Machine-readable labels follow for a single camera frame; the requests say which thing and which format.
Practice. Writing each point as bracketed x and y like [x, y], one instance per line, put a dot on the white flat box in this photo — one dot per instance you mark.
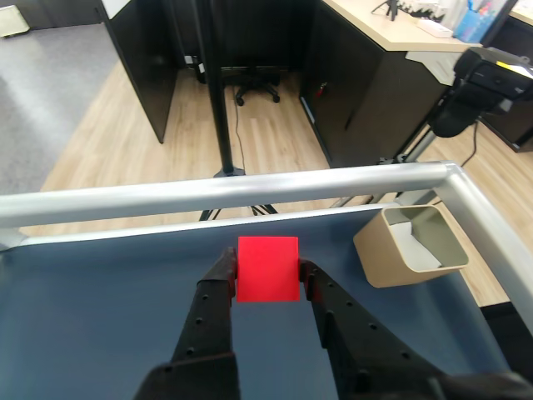
[435, 28]

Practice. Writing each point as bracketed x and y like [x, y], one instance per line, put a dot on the black pole stand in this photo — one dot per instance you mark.
[217, 104]

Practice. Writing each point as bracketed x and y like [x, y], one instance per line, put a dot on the black office chair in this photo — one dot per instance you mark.
[256, 81]

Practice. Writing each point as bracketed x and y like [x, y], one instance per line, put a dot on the black desk partition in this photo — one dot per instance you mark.
[145, 62]

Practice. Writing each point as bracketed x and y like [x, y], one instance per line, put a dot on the beige box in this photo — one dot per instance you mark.
[381, 258]

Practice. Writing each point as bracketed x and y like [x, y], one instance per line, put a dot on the desk with beige top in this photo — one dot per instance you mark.
[354, 83]

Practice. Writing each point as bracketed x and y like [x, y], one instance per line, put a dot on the silver camera stand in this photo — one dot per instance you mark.
[418, 143]

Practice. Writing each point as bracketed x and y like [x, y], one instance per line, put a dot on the dark grey table mat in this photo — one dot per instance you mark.
[104, 300]

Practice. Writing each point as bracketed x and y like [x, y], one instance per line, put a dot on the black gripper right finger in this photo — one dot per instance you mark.
[366, 358]

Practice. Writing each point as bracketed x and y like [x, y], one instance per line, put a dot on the black webcam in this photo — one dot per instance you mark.
[479, 83]

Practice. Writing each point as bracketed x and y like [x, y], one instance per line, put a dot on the white padding paper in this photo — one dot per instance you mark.
[412, 246]

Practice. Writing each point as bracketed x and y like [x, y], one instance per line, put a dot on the blue container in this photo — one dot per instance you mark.
[470, 23]

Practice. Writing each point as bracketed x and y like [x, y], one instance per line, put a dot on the silver metal table frame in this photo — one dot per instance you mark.
[208, 193]

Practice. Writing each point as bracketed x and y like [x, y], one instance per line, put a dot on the small black tripod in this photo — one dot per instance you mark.
[389, 7]

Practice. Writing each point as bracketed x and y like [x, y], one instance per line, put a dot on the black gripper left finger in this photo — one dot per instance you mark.
[208, 316]

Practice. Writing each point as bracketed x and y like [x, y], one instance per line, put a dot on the red cube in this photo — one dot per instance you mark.
[268, 271]

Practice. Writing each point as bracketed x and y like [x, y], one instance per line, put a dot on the beige appliance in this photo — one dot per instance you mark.
[12, 21]

